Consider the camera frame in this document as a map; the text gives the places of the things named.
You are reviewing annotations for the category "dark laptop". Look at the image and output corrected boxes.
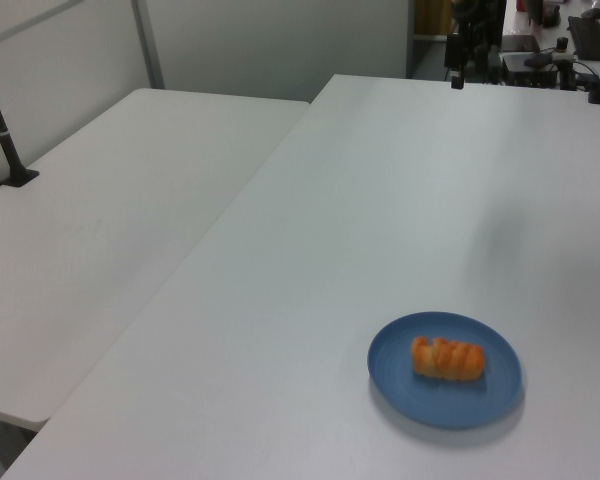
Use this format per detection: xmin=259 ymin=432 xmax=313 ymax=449
xmin=499 ymin=33 xmax=541 ymax=54

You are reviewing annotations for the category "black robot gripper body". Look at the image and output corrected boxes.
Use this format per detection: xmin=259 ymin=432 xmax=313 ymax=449
xmin=444 ymin=32 xmax=469 ymax=74

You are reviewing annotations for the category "white side table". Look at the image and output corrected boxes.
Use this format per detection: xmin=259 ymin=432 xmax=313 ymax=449
xmin=0 ymin=87 xmax=311 ymax=431

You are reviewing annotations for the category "black camera pole with base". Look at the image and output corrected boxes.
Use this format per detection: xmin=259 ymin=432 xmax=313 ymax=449
xmin=0 ymin=49 xmax=40 ymax=189

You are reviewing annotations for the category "black electronics box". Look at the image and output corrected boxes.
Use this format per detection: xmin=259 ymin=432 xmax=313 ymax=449
xmin=501 ymin=51 xmax=561 ymax=88

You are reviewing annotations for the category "black keyboard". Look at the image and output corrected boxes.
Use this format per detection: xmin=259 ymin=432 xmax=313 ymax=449
xmin=566 ymin=14 xmax=600 ymax=59

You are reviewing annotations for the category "orange bread roll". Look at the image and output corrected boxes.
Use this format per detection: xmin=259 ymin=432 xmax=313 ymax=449
xmin=410 ymin=335 xmax=486 ymax=383

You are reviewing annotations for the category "emergency stop button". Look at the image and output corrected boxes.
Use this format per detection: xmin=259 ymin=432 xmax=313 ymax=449
xmin=553 ymin=35 xmax=574 ymax=64

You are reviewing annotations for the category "blue round plate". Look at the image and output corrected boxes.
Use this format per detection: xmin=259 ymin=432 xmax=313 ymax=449
xmin=366 ymin=311 xmax=524 ymax=430

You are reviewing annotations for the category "grey metal partition post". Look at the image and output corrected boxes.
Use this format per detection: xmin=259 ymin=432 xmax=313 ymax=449
xmin=129 ymin=0 xmax=167 ymax=91

